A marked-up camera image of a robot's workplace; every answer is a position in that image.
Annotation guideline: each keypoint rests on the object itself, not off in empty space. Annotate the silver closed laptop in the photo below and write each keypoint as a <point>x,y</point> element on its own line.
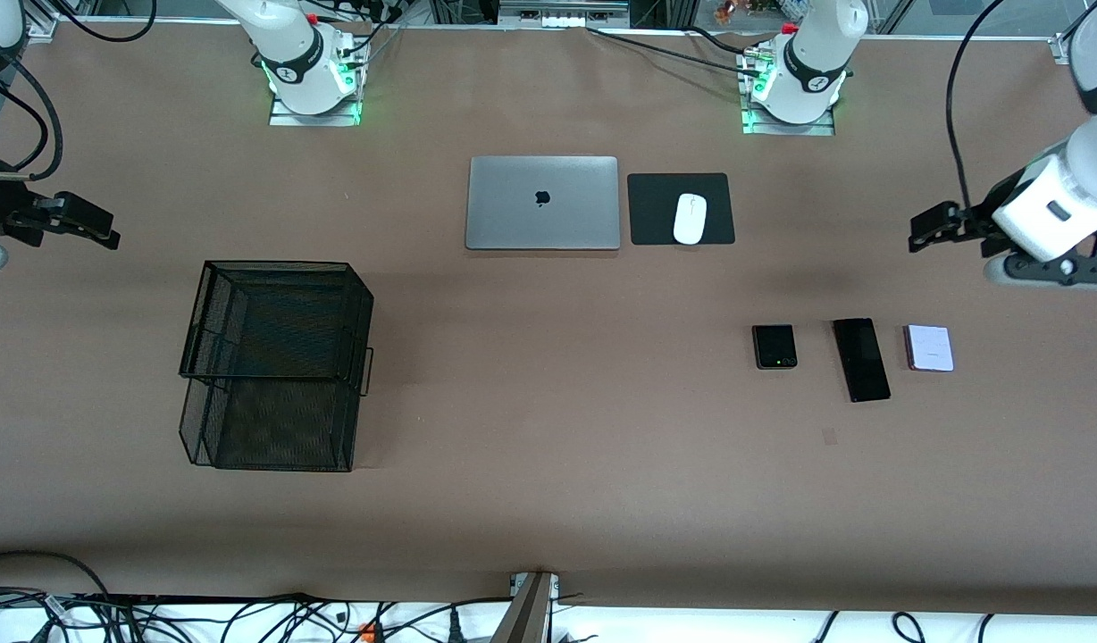
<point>542,203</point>

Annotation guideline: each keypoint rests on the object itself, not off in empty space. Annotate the grey metal frame post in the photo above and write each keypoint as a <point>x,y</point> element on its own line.
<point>523,616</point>

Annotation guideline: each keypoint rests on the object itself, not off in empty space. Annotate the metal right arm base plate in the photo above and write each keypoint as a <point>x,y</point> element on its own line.
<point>285,118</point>

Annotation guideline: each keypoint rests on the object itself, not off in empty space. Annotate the grey power strip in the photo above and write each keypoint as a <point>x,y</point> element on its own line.
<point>562,18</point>

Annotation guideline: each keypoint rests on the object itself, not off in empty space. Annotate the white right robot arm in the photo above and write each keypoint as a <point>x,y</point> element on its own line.
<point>303,71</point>

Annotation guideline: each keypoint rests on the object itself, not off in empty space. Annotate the long black smartphone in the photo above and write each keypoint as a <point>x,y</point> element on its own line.
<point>861,360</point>

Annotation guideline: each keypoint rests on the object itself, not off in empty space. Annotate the small black flip phone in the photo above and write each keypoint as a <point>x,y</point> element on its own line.
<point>774,346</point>

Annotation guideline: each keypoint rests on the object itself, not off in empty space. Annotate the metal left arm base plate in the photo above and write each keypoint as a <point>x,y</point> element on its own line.
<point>754,129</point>

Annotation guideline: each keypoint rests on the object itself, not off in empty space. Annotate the white pink flip phone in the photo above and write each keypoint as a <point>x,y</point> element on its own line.
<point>929,348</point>

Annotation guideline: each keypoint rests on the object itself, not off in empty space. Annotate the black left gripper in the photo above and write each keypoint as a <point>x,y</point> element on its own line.
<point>992,209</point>

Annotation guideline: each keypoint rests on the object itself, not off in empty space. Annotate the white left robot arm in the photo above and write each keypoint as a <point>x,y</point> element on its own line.
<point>808,89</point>

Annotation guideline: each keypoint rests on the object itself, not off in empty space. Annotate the white computer mouse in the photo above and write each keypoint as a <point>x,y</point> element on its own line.
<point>690,219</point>

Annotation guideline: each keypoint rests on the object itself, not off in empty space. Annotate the black mesh drawer organizer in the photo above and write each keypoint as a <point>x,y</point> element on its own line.
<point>276,366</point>

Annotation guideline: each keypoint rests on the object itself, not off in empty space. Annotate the black mouse pad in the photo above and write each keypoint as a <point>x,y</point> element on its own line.
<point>656,210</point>

